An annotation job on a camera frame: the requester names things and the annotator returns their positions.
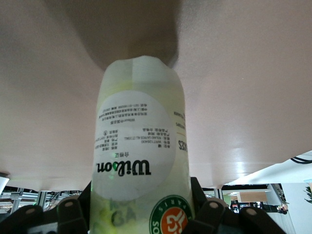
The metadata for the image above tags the plain yellow tennis ball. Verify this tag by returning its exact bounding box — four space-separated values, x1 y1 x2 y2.
98 79 185 105

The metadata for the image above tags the grey metal beam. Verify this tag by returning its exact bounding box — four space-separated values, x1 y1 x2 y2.
267 183 290 210

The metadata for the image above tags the brown wooden box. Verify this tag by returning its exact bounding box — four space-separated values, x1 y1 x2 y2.
236 191 269 203

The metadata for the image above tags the black cable bundle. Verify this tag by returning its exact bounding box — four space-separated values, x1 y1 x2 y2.
290 156 312 165

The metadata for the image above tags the metal shelving rack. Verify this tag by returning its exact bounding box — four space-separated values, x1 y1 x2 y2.
0 186 90 213

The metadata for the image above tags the clear Wilson tennis ball can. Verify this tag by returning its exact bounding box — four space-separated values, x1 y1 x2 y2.
88 55 196 234

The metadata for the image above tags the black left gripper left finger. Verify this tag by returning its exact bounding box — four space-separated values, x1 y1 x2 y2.
0 180 93 234

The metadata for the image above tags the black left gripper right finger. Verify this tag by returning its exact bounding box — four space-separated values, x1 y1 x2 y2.
190 176 286 234

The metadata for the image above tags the green plant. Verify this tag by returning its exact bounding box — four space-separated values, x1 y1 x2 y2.
303 181 312 203

